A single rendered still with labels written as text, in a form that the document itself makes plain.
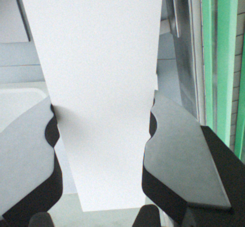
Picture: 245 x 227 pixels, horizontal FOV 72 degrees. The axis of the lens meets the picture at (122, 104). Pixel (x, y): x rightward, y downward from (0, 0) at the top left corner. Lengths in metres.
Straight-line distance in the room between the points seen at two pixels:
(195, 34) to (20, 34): 0.39
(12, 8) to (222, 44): 0.43
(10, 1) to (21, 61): 0.14
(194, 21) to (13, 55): 0.43
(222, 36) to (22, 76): 0.48
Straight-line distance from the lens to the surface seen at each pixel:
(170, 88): 0.54
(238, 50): 0.42
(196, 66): 0.39
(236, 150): 0.58
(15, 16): 0.49
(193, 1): 0.35
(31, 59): 0.52
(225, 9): 0.29
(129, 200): 0.18
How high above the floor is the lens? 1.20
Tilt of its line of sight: 58 degrees down
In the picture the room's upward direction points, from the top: 173 degrees clockwise
